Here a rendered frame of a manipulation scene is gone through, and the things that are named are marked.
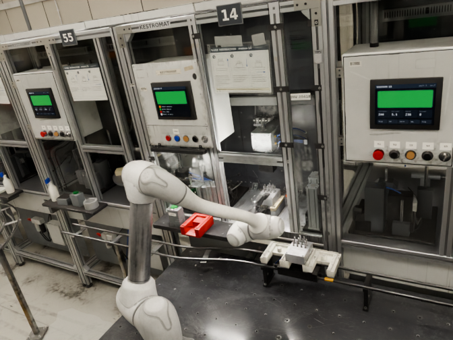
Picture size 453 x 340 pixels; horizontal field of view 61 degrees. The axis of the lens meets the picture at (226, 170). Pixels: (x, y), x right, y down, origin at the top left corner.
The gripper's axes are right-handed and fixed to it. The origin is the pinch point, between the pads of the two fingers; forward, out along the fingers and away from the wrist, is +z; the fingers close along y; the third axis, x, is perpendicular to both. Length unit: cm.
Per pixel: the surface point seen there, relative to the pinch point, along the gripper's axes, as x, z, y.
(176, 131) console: 41, -15, 46
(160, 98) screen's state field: 46, -17, 65
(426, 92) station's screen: -79, -17, 65
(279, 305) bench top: -22, -43, -32
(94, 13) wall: 453, 344, 122
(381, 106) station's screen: -64, -17, 60
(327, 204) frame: -39.0, -13.5, 10.3
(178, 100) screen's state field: 34, -17, 64
